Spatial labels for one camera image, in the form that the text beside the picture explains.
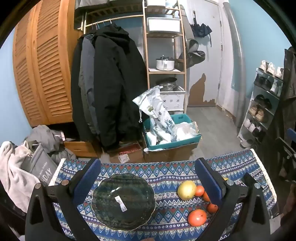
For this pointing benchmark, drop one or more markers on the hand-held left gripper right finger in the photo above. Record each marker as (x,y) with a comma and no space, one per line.
(208,179)

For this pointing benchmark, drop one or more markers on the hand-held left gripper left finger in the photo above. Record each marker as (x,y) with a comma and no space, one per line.
(87,177)

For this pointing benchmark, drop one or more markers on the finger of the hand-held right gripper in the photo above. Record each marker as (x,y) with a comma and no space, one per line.
(291,134)

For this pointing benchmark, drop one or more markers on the small orange tangerine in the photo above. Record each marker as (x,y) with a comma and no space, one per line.
(212,207)
(206,197)
(199,190)

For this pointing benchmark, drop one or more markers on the dark green glass bowl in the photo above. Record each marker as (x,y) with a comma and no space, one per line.
(129,192)

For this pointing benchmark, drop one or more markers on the wooden drawer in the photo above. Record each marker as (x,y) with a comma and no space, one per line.
(78,148)

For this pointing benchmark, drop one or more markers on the white shoe rack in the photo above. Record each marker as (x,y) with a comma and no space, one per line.
(266,111)

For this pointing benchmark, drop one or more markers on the blue patterned tablecloth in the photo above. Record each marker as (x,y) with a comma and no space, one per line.
(171,171)

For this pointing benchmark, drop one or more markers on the cardboard box with red contents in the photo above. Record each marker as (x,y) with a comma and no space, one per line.
(129,157)

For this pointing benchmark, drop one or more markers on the grey printed bag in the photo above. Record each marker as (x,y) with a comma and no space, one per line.
(41,165)

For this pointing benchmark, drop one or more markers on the large cardboard box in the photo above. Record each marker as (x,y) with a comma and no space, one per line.
(166,154)

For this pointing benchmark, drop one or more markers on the teal plastic basket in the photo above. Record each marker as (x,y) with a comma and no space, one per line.
(175,142)

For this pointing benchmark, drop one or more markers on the clear plastic bag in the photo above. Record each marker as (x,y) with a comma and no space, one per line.
(186,131)

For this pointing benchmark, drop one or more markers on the dark hanging coat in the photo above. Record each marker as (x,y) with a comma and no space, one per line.
(289,81)

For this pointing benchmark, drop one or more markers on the grey clothes pile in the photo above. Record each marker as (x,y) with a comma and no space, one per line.
(44,133)

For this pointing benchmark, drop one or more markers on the shoe rack with shoes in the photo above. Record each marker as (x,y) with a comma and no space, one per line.
(270,68)

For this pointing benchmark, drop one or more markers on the white fleece garment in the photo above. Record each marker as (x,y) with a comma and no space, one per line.
(13,166)

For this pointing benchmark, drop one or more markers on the white patterned box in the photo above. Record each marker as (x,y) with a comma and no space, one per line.
(173,100)

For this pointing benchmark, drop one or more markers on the white printed bag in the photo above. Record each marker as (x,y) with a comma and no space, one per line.
(152,104)

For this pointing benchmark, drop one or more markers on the metal pipe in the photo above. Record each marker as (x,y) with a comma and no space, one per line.
(237,58)

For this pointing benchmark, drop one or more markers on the black coat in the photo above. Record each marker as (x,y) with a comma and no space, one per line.
(115,81)

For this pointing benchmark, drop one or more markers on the metal pot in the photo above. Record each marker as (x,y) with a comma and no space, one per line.
(168,83)

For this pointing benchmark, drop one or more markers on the grey coat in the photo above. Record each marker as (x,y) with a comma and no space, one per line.
(86,69)

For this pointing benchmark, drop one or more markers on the white door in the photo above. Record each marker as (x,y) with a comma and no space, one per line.
(208,58)

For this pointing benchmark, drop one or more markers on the wooden louvered wardrobe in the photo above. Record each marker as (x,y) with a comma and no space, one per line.
(46,69)

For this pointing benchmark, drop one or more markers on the white pot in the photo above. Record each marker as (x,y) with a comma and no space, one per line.
(164,63)

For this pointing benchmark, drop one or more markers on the wooden shelf rack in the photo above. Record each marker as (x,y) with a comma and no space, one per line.
(145,58)

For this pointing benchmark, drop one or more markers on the black umbrella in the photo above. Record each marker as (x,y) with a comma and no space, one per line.
(201,30)

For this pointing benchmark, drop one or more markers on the white storage box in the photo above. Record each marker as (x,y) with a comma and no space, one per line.
(163,24)

